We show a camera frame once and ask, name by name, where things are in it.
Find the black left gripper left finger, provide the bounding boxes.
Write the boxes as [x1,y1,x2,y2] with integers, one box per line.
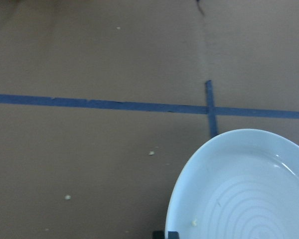
[152,231,165,239]

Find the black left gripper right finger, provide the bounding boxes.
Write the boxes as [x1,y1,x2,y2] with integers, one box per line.
[167,231,179,239]

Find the light blue plate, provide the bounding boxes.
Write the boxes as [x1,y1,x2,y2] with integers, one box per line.
[164,129,299,239]

